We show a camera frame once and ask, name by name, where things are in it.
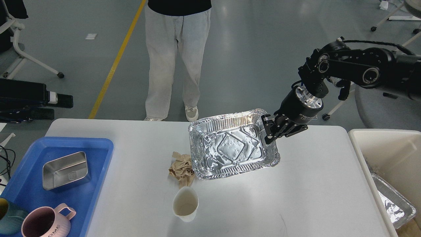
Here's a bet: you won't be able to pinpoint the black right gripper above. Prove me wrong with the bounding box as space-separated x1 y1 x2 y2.
261 87 324 145

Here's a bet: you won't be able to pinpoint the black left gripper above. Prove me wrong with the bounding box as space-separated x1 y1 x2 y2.
0 78 73 123

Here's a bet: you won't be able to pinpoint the aluminium foil tray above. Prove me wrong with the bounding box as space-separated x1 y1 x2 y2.
188 109 280 180

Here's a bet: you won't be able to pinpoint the stainless steel rectangular box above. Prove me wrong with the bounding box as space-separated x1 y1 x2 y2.
42 151 91 192

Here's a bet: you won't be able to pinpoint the white paper cup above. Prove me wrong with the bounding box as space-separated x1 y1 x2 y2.
172 186 199 223

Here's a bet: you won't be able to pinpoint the pink ribbed HOME mug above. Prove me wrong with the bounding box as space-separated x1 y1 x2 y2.
21 203 77 237

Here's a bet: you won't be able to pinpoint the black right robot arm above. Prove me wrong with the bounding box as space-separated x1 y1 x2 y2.
261 37 421 145

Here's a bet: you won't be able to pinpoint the white side table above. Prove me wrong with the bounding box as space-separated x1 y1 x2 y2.
0 123 16 147

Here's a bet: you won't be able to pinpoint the white chair left background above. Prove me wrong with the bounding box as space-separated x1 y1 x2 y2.
1 13 64 79

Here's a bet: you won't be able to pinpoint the blue plastic tray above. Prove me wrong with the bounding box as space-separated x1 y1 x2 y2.
1 137 114 237

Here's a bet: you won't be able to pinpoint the crumpled brown paper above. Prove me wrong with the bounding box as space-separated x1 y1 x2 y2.
168 151 196 188

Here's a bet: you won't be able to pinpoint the beige plastic bin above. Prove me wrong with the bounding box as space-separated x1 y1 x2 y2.
349 129 420 237

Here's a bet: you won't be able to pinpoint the person in white trousers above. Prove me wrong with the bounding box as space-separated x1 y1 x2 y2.
144 0 212 122

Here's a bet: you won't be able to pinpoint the white chair legs top right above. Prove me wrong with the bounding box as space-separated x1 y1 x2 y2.
370 0 420 46

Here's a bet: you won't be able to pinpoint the black cables at left edge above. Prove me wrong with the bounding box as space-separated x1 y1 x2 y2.
0 146 16 180

